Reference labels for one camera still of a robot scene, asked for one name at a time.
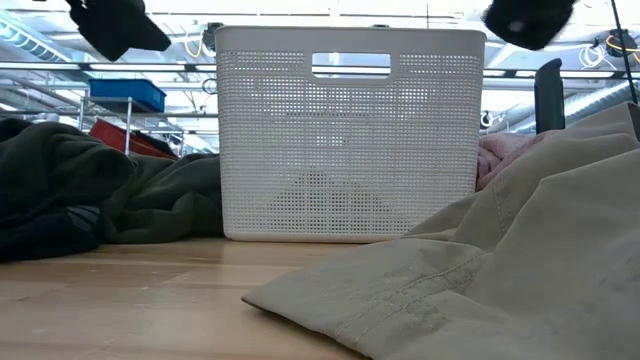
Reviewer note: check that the dark olive hoodie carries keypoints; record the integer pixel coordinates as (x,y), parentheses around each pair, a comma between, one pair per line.
(165,200)

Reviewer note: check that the white perforated plastic basket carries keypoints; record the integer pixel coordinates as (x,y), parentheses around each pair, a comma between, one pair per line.
(350,150)

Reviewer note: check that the pale pink garment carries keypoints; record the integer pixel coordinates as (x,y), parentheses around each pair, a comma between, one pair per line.
(492,155)

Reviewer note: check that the beige trousers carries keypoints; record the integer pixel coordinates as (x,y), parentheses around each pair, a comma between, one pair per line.
(500,275)

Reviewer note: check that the blue plastic bin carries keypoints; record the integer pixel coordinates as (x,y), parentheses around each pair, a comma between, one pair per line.
(127,95)

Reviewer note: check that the black upright post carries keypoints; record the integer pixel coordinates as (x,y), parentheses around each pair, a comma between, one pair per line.
(549,100)

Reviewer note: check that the metal shelf rack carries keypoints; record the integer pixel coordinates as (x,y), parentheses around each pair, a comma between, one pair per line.
(129,125)

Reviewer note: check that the red plastic bin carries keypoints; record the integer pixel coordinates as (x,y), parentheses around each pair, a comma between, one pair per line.
(112,137)

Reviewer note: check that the thin black rod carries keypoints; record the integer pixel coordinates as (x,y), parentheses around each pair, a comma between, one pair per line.
(623,50)

